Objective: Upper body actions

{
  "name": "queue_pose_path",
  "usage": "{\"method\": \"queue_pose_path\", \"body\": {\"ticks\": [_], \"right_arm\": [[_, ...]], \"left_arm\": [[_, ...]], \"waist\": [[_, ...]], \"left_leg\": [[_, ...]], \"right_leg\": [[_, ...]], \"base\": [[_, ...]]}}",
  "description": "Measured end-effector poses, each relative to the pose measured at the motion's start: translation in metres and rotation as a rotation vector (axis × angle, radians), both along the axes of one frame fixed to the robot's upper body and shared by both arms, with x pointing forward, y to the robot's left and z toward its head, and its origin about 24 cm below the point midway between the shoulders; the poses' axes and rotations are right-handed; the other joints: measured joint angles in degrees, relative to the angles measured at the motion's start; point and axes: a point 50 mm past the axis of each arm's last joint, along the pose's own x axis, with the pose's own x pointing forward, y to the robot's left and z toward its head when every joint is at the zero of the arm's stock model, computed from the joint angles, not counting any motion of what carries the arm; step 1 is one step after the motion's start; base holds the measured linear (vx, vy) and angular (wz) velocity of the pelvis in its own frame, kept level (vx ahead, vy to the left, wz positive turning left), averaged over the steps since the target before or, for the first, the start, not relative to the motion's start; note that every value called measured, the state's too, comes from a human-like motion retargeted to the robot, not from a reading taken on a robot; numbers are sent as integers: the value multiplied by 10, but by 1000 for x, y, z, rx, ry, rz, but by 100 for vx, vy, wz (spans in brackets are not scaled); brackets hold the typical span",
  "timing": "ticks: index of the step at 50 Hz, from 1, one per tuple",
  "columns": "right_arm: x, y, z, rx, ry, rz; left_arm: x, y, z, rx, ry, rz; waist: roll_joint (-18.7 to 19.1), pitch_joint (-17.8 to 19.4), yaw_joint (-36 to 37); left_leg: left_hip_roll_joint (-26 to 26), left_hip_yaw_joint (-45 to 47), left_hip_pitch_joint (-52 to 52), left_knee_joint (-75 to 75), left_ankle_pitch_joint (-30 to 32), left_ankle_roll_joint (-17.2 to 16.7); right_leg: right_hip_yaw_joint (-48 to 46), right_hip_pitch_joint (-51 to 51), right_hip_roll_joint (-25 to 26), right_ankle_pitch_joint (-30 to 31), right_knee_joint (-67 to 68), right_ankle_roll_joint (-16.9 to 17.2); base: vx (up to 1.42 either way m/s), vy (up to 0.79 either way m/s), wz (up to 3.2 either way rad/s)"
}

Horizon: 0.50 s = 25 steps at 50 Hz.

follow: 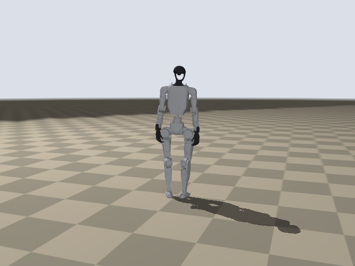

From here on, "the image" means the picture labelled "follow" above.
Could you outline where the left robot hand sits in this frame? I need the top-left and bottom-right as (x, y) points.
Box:
(155, 124), (163, 143)

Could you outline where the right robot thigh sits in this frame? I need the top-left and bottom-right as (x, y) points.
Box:
(180, 127), (194, 168)

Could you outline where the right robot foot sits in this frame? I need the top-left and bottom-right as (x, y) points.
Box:
(179, 192), (191, 198)

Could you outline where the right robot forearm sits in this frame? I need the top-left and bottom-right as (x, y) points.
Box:
(192, 107), (200, 131)

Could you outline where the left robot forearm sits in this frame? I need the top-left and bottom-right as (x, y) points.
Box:
(156, 105), (164, 128)

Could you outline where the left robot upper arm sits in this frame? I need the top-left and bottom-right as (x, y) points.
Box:
(159, 86), (168, 111)

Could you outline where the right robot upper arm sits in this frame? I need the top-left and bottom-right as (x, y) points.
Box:
(187, 87), (197, 114)

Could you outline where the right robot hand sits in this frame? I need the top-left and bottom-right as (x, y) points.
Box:
(192, 127), (200, 146)

